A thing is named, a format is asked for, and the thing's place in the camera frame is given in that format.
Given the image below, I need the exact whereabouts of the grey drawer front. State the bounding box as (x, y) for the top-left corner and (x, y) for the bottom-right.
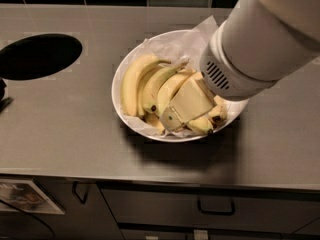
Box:
(102, 189), (320, 233)

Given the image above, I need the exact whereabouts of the black cabinet door handle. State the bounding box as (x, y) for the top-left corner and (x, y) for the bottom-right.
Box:
(72, 181), (90, 205)

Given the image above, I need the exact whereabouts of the white paper liner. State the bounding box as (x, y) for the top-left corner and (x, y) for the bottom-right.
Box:
(112, 17), (247, 142)

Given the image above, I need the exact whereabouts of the black drawer handle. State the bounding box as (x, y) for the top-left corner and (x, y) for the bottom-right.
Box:
(197, 196), (235, 216)

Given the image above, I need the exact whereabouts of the magazine on cabinet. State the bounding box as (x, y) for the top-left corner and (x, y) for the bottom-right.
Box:
(0, 178), (64, 215)

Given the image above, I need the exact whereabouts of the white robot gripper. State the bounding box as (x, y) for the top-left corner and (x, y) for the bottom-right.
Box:
(160, 22), (276, 132)

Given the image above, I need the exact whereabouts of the front curved yellow banana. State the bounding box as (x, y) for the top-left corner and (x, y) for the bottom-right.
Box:
(187, 116), (214, 135)

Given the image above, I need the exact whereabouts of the leftmost yellow banana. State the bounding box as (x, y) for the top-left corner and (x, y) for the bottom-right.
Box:
(120, 54), (170, 116)

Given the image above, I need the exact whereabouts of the yellow banana dark tip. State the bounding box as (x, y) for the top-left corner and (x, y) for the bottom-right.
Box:
(142, 62), (188, 113)

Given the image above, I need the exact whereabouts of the thin hidden yellow banana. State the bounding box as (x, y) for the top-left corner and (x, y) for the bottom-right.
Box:
(137, 66), (161, 119)

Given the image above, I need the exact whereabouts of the right short yellow banana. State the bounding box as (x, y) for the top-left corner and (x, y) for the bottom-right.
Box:
(208, 95), (227, 124)

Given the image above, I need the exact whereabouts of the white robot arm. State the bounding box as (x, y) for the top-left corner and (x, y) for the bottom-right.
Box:
(160, 0), (320, 132)

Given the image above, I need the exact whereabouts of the white round bowl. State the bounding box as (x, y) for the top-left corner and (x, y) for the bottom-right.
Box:
(111, 29), (248, 143)

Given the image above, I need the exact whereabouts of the yellow banana behind front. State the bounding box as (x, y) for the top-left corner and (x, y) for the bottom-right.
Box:
(192, 72), (203, 81)

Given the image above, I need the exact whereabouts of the black round counter hole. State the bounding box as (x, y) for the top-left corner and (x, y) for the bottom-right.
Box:
(0, 33), (83, 80)

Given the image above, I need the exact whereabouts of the small bottom yellow banana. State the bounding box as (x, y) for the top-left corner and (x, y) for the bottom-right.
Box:
(144, 113), (165, 135)

